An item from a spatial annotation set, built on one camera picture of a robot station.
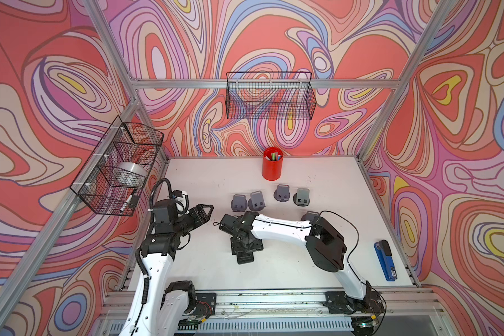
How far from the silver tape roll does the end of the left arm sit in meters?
0.22

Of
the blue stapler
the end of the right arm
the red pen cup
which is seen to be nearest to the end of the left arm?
the end of the right arm

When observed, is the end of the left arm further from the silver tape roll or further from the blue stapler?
the blue stapler

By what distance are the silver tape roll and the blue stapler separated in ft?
3.19

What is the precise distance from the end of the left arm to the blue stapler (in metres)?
0.71

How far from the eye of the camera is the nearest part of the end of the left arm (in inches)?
24.8

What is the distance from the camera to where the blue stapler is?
2.61 feet

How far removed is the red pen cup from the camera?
1.07m

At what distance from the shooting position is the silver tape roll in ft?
2.31

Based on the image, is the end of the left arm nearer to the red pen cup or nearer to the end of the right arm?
the end of the right arm
